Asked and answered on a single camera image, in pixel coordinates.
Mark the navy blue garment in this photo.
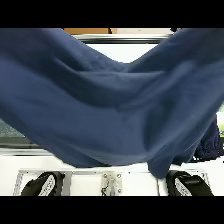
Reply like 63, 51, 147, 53
0, 28, 224, 180

